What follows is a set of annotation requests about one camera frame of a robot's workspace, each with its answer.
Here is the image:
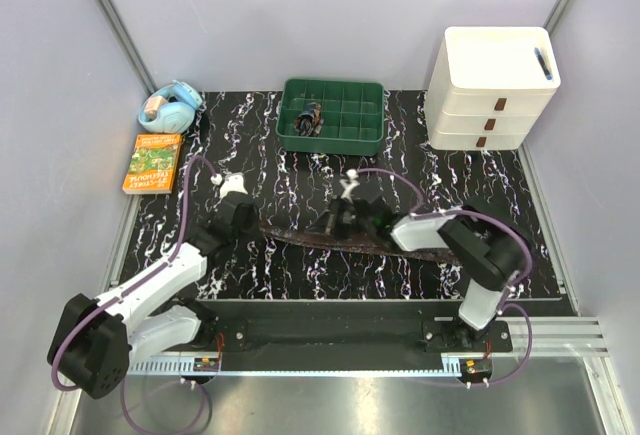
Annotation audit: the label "orange picture book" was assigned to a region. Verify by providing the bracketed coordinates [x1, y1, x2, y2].
[122, 133, 183, 195]

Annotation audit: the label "brown tie with blue flowers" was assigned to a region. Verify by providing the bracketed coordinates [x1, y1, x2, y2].
[259, 221, 460, 264]

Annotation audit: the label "white drawer unit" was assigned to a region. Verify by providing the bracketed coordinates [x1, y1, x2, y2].
[424, 26, 561, 151]

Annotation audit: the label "rolled multicoloured tie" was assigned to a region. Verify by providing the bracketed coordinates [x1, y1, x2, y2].
[294, 102, 323, 137]

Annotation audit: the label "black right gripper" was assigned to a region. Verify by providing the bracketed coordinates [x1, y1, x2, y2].
[305, 195, 375, 242]

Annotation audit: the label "blue pen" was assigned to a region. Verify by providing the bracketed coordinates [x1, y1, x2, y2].
[534, 47, 553, 81]

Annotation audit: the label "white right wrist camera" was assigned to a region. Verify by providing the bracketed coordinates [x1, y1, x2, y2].
[339, 169, 360, 202]

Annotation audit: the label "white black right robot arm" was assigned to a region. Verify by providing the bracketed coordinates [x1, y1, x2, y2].
[304, 197, 533, 352]

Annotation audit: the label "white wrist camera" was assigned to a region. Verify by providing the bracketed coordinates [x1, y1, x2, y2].
[339, 169, 360, 202]
[210, 172, 248, 199]

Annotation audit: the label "green compartment tray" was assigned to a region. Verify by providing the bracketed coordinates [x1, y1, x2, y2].
[276, 78, 385, 157]

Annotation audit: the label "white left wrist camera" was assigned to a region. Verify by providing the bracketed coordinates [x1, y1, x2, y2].
[210, 172, 248, 199]

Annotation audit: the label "black marbled table mat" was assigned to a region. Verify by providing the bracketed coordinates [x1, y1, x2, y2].
[133, 88, 564, 302]

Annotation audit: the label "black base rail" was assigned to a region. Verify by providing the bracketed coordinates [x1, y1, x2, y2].
[171, 300, 513, 354]

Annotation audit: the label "light blue headphones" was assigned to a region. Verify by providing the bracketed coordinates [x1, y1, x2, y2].
[137, 80, 203, 134]

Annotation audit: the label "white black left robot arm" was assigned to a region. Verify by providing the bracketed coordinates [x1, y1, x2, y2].
[47, 191, 258, 399]

